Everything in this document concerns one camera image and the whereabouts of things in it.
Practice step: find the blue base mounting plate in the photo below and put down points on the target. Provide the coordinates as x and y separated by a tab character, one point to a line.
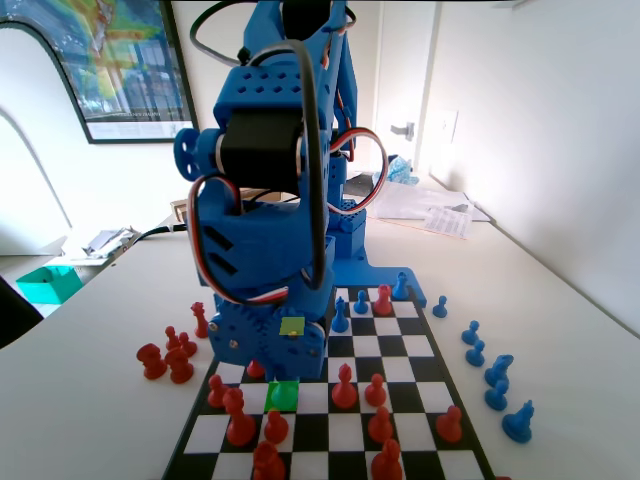
380	280

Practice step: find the blue geared gripper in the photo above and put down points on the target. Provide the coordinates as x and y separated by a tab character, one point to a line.
260	340

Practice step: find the crumpled paper pile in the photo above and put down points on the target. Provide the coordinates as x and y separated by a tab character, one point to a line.
105	242

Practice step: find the printed paper sheet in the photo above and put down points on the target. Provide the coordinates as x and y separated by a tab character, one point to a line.
447	222

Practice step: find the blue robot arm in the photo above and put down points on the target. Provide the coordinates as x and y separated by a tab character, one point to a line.
260	240

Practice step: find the red pawn chess piece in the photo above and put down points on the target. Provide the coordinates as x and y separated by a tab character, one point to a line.
216	392
256	371
448	427
375	395
172	339
188	347
276	430
380	427

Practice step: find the black and white chessboard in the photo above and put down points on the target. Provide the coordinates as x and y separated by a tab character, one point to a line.
370	350

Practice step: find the blue bishop chess piece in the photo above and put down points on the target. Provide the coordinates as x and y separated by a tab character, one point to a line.
340	320

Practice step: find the blue pawn chess piece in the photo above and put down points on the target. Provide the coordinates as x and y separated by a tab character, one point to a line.
496	397
360	306
475	355
470	334
439	309

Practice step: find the blue rook chess piece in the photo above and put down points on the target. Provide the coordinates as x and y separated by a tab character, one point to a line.
399	290

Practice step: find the black framed poster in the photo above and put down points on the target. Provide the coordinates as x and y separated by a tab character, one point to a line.
130	60

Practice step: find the blue fluffy cloth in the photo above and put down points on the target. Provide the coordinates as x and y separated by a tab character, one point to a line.
402	172

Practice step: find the teal plastic bin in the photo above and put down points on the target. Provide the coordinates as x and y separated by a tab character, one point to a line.
50	290

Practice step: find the brown cardboard box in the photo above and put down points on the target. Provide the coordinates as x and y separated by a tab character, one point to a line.
180	210

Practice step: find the red queen chess piece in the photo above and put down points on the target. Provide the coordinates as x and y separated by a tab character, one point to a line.
201	325

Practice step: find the dark grey box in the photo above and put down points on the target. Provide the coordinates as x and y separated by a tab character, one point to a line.
362	181

